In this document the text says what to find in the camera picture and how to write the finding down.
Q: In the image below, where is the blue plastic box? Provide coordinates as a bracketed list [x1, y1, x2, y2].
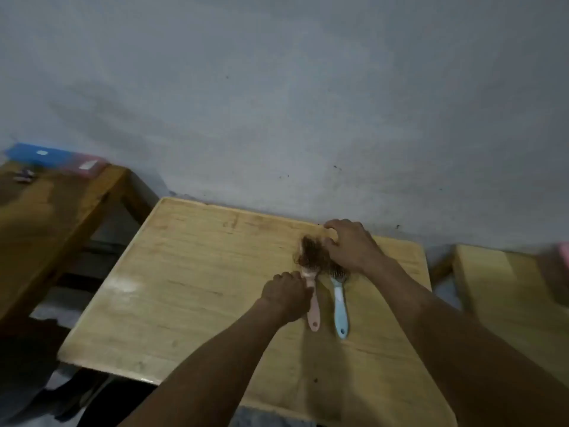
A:
[4, 142, 74, 170]

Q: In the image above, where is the pink hairbrush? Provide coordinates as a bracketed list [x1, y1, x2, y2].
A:
[298, 262, 322, 333]

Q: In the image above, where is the pink plastic box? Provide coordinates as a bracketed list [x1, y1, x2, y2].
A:
[60, 154, 110, 179]

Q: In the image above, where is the person's right hand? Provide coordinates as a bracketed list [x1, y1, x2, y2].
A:
[322, 219, 388, 277]

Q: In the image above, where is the brown hair clump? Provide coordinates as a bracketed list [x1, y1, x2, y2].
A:
[295, 235, 341, 274]

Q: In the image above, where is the person's left forearm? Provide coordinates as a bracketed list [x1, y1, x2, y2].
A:
[117, 299, 294, 427]

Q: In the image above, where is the light blue hairbrush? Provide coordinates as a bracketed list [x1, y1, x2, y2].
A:
[328, 264, 352, 340]

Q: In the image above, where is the person's right forearm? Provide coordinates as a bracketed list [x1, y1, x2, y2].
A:
[364, 257, 569, 427]

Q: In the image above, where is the light wooden table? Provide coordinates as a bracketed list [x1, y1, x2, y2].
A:
[429, 244, 569, 387]
[57, 197, 459, 427]

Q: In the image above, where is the dark brown wooden table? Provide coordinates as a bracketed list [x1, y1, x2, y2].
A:
[0, 160, 161, 323]

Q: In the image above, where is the person's left hand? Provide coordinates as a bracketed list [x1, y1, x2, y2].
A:
[260, 270, 314, 326]

